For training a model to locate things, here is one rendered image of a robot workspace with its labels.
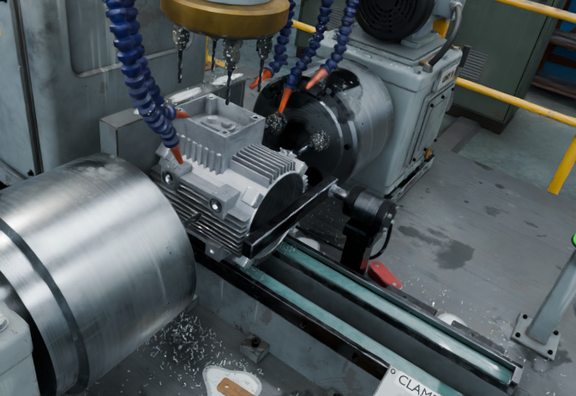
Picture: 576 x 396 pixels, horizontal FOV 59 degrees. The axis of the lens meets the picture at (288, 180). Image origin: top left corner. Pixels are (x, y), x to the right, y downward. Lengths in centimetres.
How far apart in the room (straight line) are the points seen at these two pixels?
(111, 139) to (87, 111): 12
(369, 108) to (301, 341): 46
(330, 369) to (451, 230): 58
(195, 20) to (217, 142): 19
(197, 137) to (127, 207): 24
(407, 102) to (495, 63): 275
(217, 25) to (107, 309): 37
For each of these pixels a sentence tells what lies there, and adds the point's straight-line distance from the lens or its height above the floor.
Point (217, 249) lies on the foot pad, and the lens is 81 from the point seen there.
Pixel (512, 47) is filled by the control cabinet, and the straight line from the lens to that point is 381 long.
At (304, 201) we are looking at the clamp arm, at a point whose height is 103.
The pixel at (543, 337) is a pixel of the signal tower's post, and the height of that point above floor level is 82.
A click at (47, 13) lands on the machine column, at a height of 128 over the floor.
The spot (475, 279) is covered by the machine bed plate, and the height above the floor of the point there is 80.
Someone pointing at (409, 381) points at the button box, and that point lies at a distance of 57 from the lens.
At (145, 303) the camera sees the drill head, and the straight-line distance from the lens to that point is 61.
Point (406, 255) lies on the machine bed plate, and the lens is 117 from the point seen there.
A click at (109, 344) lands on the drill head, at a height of 105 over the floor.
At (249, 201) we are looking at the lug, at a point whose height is 108.
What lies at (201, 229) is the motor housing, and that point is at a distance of 82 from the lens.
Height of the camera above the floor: 152
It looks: 33 degrees down
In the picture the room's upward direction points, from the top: 10 degrees clockwise
